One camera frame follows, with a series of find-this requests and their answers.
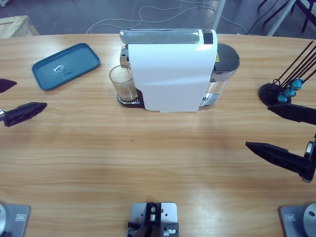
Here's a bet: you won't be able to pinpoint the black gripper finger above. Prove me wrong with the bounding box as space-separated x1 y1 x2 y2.
0 79 18 94
245 141 316 181
3 102 48 127
267 103 316 123

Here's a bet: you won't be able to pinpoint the clear drinking glass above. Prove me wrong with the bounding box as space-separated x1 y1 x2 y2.
109 65 139 101

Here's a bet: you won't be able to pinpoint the silver coffee machine lever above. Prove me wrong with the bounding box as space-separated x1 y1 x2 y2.
119 29 201 45

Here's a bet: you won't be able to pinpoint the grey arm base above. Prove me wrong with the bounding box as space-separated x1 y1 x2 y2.
278 202 316 237
0 202 32 237

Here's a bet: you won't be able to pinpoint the white capsule coffee machine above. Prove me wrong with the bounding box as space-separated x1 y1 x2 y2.
119 29 218 114

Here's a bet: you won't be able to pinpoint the black capsule holder with rods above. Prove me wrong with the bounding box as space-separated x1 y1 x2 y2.
258 41 316 108

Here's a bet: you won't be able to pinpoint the teal plastic tray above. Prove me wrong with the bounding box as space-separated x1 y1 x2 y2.
31 42 101 91

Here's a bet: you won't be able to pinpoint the light wooden crate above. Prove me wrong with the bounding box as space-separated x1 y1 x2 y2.
0 15 40 40

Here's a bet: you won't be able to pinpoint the clear water tank black lid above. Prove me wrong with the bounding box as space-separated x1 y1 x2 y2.
202 43 240 110

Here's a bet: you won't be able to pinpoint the black chair legs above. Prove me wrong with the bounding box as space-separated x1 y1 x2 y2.
258 0 316 33

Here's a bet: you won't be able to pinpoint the metal grille drip tray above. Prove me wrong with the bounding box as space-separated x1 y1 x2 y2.
117 92 144 109

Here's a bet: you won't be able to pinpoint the white metal table leg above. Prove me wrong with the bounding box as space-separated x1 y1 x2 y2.
211 0 227 32

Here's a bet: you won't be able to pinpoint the white metal frame leg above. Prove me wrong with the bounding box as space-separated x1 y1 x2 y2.
268 0 297 37

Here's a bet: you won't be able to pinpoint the white floor cable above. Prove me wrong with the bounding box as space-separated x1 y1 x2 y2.
86 0 247 35

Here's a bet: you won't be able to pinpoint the grey mount with dark post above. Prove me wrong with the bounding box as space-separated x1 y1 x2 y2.
126 201 180 237

